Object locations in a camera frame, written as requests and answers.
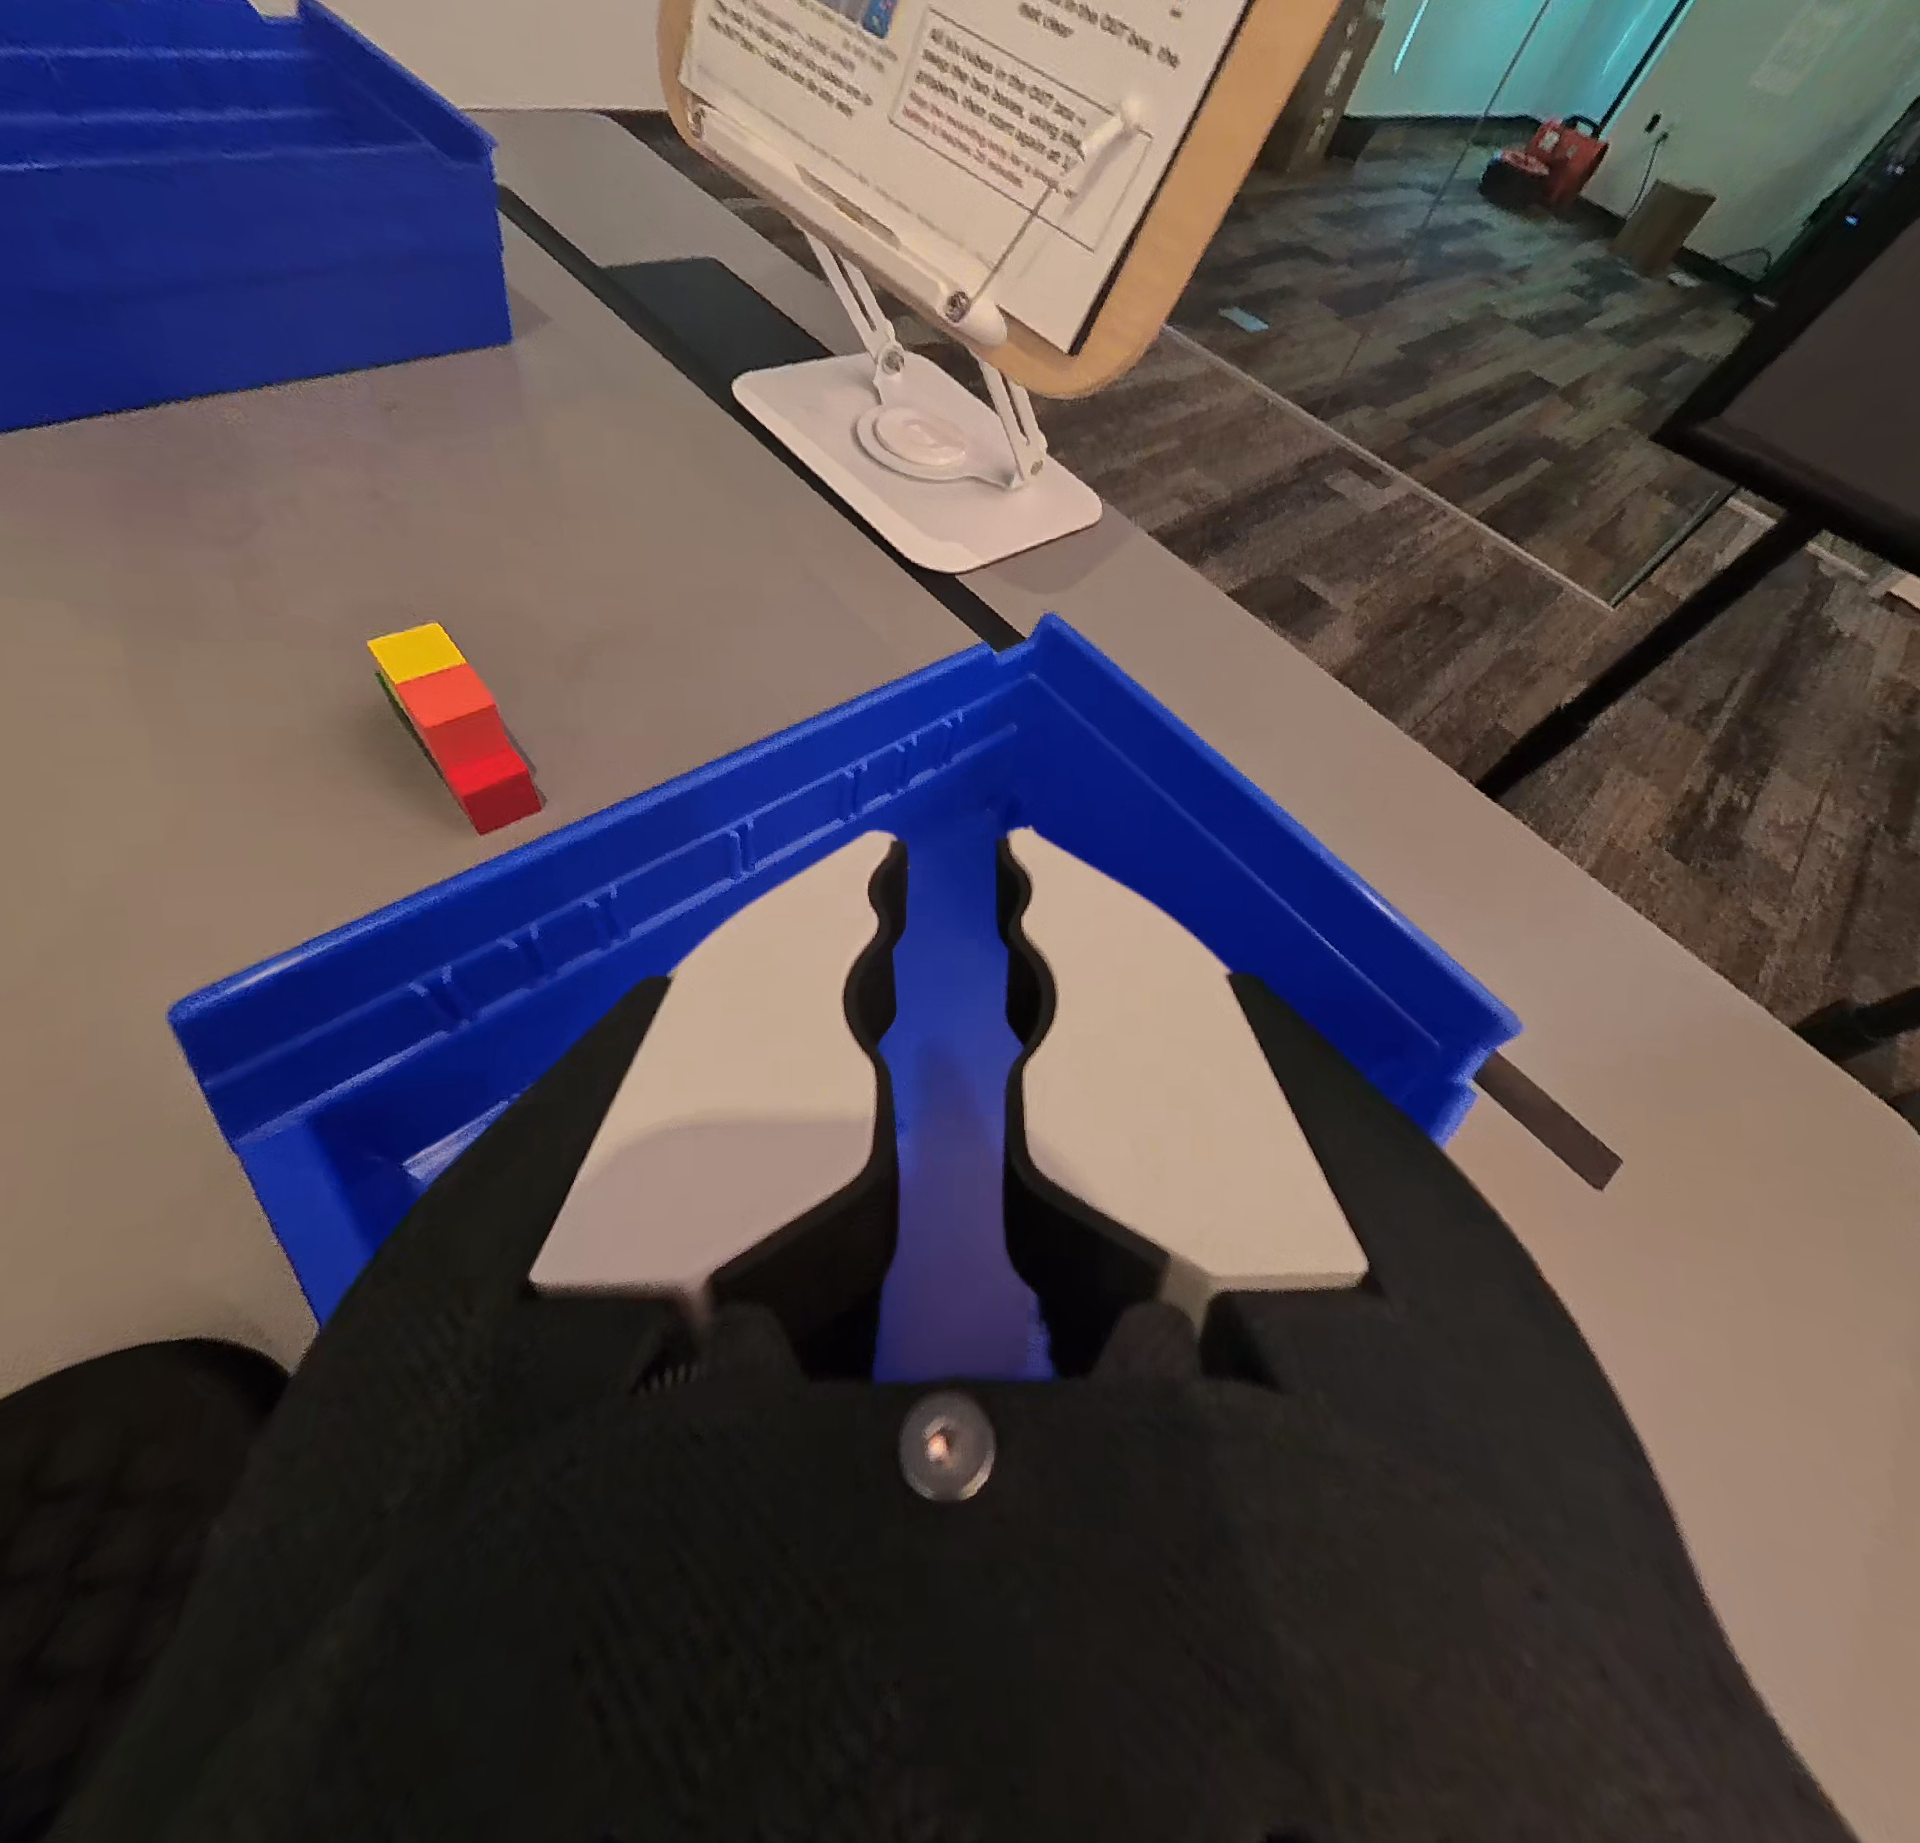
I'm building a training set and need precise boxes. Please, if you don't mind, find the red air mover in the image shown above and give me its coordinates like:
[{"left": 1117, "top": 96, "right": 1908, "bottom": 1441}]
[{"left": 1480, "top": 113, "right": 1611, "bottom": 211}]

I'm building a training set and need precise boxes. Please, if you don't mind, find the blue plastic bin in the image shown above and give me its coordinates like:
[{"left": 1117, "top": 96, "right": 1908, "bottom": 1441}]
[
  {"left": 0, "top": 0, "right": 515, "bottom": 434},
  {"left": 166, "top": 613, "right": 1524, "bottom": 1381}
]

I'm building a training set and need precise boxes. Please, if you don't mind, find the red wooden cube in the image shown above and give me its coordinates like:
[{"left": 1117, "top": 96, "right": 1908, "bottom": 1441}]
[{"left": 445, "top": 749, "right": 546, "bottom": 838}]

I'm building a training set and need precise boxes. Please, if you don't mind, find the single cardboard box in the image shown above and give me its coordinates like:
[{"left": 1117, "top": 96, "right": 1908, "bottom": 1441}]
[{"left": 1611, "top": 179, "right": 1719, "bottom": 279}]

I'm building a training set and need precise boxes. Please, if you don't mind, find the black padded wrist rest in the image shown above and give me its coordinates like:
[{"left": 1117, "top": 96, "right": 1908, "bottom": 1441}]
[{"left": 0, "top": 1336, "right": 290, "bottom": 1843}]

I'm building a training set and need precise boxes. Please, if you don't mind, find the printed instruction sheet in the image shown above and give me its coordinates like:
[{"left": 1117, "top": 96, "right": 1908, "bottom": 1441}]
[{"left": 678, "top": 0, "right": 1295, "bottom": 357}]

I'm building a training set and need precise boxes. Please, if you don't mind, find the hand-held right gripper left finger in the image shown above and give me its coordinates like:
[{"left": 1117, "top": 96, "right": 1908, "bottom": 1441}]
[{"left": 525, "top": 828, "right": 913, "bottom": 1379}]

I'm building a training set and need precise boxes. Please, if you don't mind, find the large cardboard box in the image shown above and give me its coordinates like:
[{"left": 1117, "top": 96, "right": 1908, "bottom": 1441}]
[{"left": 1258, "top": 0, "right": 1391, "bottom": 176}]

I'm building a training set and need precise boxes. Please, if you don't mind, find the dark display panel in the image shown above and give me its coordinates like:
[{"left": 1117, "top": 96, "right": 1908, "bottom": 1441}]
[{"left": 1649, "top": 169, "right": 1920, "bottom": 571}]

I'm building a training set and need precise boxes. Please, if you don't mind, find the orange wooden cube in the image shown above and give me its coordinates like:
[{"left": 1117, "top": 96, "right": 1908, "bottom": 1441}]
[{"left": 393, "top": 663, "right": 518, "bottom": 776}]

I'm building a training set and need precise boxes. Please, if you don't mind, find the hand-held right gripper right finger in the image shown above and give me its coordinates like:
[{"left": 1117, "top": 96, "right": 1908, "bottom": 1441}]
[{"left": 994, "top": 827, "right": 1374, "bottom": 1379}]

